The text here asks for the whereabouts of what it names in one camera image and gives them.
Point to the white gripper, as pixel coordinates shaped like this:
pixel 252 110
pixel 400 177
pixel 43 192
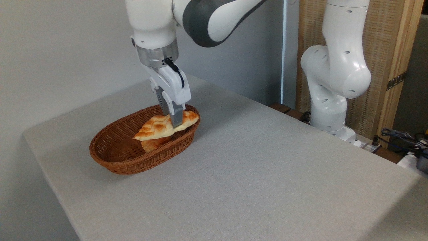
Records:
pixel 175 88

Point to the long braided bread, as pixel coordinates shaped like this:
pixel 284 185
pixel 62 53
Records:
pixel 153 129

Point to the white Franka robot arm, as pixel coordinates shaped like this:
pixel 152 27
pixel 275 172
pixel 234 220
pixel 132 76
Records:
pixel 153 20

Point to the small golden bread roll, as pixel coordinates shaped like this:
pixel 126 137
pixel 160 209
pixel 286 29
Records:
pixel 152 144

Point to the brown woven wicker basket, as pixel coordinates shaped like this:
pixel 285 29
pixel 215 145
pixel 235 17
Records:
pixel 113 147

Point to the dark brown wooden slat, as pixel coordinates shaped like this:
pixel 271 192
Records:
pixel 279 107
pixel 388 155
pixel 294 114

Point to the white power strip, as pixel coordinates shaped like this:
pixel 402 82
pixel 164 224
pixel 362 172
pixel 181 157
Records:
pixel 366 145

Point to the black power plug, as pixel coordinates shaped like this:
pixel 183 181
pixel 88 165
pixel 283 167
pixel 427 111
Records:
pixel 375 141

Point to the wooden framed woven screen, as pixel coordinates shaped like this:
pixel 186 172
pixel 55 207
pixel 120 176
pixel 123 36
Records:
pixel 381 33

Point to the brass screen hinge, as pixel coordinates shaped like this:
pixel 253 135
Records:
pixel 396 81

